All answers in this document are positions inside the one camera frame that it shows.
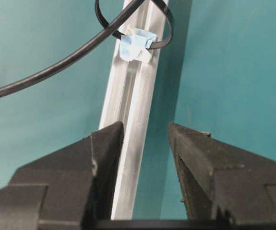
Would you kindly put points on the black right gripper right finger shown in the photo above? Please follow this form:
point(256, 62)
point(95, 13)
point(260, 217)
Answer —
point(219, 180)

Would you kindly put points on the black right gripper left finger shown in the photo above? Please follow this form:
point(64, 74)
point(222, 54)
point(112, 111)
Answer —
point(68, 189)

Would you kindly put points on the blue tape piece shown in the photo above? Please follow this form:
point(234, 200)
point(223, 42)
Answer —
point(135, 45)

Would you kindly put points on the aluminium extrusion frame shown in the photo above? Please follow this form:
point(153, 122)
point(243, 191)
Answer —
point(128, 99)

